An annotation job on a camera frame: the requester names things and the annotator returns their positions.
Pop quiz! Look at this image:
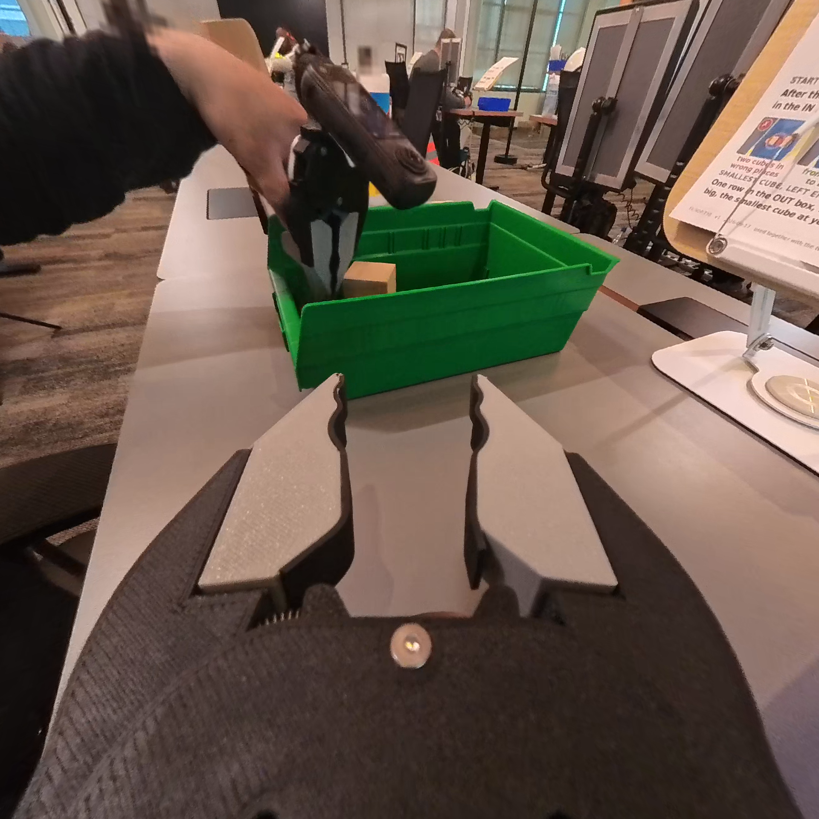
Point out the person's left forearm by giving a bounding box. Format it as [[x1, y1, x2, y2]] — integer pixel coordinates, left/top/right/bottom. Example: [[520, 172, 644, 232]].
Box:
[[0, 32, 216, 247]]

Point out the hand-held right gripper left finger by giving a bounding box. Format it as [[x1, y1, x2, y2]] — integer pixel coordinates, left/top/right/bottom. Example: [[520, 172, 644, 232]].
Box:
[[197, 373, 356, 609]]

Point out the printed instruction sheet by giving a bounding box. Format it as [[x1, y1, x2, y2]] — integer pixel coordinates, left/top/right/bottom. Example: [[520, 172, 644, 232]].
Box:
[[675, 45, 819, 270]]

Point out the person's left hand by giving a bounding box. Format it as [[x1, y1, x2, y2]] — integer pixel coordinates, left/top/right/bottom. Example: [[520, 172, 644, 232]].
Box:
[[150, 32, 309, 207]]

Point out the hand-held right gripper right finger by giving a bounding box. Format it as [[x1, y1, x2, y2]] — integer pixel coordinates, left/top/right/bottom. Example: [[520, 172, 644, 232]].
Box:
[[465, 374, 619, 619]]

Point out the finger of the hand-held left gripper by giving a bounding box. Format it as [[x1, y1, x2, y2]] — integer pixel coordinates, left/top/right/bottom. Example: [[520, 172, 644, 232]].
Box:
[[282, 214, 335, 302], [331, 211, 363, 298]]

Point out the white document stand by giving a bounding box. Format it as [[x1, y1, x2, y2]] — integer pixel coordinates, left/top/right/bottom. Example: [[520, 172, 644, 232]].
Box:
[[651, 214, 819, 476]]

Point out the large wooden cube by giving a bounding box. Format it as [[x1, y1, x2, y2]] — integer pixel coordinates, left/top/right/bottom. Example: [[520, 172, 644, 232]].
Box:
[[343, 261, 398, 299]]

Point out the grey framed panel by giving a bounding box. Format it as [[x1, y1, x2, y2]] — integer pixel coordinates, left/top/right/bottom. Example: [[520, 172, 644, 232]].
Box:
[[633, 0, 776, 188], [554, 0, 698, 188]]

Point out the black legged background table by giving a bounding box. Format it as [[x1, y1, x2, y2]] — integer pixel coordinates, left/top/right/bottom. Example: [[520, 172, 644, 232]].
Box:
[[441, 107, 524, 188]]

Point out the black panel stand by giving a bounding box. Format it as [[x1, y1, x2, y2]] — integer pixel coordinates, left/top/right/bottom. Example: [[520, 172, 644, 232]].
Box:
[[543, 77, 746, 257]]

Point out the dark desk cable flap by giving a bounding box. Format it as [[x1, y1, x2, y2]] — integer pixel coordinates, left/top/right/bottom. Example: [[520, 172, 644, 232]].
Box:
[[206, 187, 258, 221], [640, 296, 757, 341]]

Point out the grey desk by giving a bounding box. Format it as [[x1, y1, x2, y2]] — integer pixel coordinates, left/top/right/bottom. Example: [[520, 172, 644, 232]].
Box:
[[48, 144, 819, 819]]

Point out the green plastic bin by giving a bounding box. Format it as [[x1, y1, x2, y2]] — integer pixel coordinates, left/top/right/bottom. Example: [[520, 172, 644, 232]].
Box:
[[267, 200, 620, 401]]

